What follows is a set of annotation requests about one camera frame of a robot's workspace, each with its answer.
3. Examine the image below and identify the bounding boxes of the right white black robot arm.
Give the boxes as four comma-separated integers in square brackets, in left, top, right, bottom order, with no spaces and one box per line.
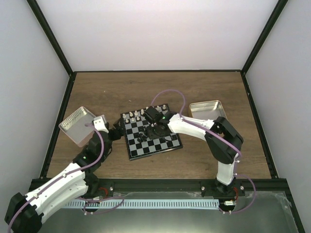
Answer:
[143,107,243,196]

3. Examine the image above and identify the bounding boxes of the gold metal tin tray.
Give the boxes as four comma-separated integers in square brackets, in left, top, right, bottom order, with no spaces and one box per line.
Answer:
[188,100,227,120]

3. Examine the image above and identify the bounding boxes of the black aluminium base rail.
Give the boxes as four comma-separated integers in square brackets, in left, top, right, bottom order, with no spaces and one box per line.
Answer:
[91,178,289,198]

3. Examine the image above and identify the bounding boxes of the black and silver chessboard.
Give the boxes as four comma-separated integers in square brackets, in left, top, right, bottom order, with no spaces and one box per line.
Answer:
[121,109,183,161]

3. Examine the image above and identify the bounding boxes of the pile of black chess pieces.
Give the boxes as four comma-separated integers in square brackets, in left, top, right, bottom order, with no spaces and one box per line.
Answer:
[135,126,151,143]

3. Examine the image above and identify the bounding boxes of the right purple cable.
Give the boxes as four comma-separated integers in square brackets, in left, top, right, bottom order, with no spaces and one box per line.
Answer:
[151,89,257,214]

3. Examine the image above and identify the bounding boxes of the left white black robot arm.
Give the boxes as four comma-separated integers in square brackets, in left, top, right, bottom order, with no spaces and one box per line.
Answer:
[4,115,114,233]

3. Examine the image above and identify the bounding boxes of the light blue slotted cable duct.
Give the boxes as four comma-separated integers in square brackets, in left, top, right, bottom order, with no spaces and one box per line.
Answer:
[64,199,219,210]

